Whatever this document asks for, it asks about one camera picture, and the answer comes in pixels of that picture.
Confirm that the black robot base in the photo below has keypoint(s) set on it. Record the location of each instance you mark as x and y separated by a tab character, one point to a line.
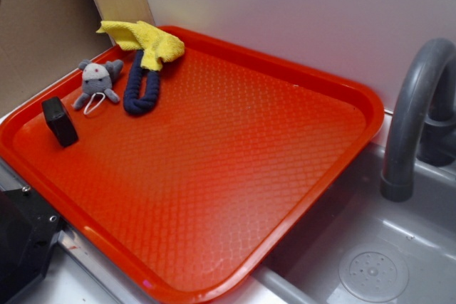
30	227

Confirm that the small black box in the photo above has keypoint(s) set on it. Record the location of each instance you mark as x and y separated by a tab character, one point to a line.
59	121

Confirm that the red plastic tray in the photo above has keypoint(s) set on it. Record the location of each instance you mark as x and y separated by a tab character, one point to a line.
189	198

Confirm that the yellow cloth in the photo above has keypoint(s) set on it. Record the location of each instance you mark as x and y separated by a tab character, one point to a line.
158	46

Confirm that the grey plush mouse toy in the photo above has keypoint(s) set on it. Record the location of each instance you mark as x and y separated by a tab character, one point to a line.
98	80

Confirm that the grey plastic sink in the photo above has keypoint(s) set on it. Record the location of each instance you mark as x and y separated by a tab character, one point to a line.
354	246

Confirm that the grey plastic faucet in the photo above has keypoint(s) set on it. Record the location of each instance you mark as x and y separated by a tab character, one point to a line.
423	123

